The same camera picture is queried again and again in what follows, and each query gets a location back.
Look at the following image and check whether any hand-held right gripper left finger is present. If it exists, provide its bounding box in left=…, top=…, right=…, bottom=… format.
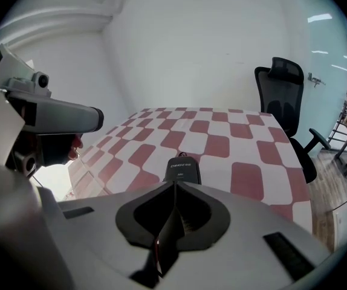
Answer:
left=115, top=181, right=176, bottom=281

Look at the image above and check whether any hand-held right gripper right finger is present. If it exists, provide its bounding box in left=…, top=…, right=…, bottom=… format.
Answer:
left=158, top=181, right=232, bottom=281

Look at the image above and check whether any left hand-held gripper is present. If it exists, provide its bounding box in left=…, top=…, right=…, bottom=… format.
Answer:
left=0, top=42, right=105, bottom=178

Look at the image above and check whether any black desk telephone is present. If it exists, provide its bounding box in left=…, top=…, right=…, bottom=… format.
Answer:
left=162, top=151, right=202, bottom=185

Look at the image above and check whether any person's left hand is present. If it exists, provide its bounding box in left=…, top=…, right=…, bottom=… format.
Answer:
left=39, top=133, right=84, bottom=166

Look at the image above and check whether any red white checkered tablecloth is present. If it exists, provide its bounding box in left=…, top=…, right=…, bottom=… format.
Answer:
left=66, top=106, right=314, bottom=238

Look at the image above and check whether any black mesh office chair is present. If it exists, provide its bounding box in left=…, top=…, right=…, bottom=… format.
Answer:
left=253, top=56, right=332, bottom=185

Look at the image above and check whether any metal door handle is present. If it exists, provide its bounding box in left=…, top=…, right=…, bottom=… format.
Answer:
left=307, top=72, right=327, bottom=89

